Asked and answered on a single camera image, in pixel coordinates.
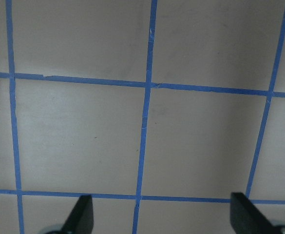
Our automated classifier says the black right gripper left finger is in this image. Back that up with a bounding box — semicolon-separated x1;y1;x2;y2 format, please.
60;195;94;234

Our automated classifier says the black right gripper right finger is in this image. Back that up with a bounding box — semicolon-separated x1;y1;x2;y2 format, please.
229;193;285;234

